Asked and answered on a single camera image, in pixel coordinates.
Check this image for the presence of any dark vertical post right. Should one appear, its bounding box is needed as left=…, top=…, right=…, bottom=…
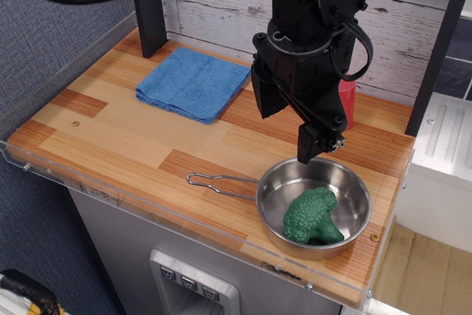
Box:
left=405, top=0, right=466, bottom=136

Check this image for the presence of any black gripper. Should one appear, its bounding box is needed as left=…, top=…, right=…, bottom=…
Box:
left=251, top=32, right=348, bottom=164

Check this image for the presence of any silver dispenser button panel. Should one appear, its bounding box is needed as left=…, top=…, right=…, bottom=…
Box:
left=149, top=249, right=240, bottom=314

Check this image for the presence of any red plastic cup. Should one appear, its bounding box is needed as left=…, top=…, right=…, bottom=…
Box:
left=339, top=80, right=356, bottom=130

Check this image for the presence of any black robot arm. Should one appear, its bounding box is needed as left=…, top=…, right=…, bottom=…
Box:
left=251, top=0, right=373, bottom=164

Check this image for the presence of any steel pan with wire handle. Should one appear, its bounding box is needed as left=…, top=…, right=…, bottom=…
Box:
left=186, top=156, right=373, bottom=261

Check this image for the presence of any black and yellow object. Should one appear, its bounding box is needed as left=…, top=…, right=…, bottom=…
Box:
left=1, top=269, right=66, bottom=315

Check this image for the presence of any white toy sink unit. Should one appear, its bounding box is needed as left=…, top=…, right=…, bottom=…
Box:
left=395, top=93, right=471, bottom=252

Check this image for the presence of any green toy broccoli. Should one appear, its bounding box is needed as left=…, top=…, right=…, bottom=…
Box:
left=283, top=187, right=344, bottom=244

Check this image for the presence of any blue cloth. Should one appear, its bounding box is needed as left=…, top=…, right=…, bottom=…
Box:
left=136, top=47, right=250, bottom=125

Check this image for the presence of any grey toy fridge cabinet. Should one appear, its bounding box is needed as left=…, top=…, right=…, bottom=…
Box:
left=70, top=190, right=341, bottom=314

